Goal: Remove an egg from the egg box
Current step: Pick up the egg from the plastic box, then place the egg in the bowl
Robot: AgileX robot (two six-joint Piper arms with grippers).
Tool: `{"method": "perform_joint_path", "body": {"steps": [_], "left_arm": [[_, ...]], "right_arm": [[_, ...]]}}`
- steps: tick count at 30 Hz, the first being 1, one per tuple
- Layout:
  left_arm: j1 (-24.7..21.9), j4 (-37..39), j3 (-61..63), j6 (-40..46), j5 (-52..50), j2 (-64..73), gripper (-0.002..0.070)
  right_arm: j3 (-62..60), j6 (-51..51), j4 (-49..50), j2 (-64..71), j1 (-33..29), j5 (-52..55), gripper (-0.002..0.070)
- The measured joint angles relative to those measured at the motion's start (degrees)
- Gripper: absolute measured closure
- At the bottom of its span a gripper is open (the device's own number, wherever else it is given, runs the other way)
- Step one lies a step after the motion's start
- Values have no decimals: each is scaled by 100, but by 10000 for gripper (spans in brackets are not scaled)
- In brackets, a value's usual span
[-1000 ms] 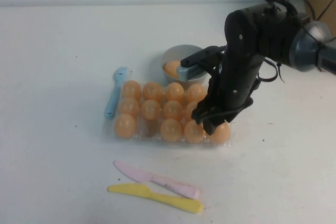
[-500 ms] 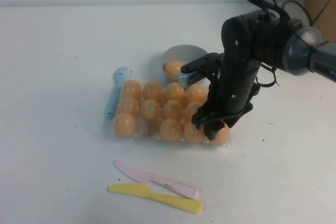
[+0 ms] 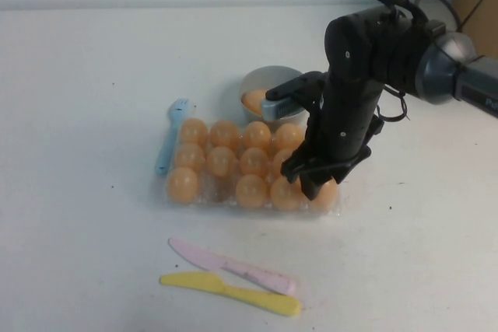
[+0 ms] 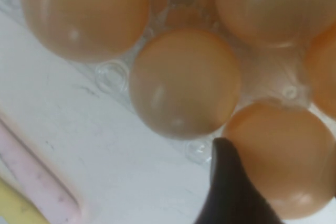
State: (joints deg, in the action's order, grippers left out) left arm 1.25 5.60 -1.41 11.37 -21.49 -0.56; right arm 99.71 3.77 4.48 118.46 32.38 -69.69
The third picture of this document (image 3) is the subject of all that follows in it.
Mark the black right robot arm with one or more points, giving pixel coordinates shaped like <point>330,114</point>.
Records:
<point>389,48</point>

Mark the clear plastic egg tray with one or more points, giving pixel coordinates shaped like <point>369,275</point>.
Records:
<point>218,200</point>

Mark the light blue plastic fork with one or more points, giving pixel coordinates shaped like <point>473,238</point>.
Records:
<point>167,145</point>

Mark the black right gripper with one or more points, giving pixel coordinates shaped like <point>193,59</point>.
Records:
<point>342,122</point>

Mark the grey round bowl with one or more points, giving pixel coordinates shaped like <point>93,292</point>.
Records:
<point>272,77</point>

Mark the pink plastic knife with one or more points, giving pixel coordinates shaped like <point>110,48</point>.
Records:
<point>218,261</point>

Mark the yellow plastic knife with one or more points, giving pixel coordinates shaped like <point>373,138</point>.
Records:
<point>218,286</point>

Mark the brown egg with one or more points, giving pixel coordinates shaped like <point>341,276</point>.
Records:
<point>224,134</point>
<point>253,99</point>
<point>183,186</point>
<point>221,161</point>
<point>286,195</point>
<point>327,196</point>
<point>254,162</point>
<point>193,131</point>
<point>288,137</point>
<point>281,157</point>
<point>256,135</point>
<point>190,156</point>
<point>251,191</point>

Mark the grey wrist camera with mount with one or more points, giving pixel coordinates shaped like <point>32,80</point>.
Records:
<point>282,108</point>

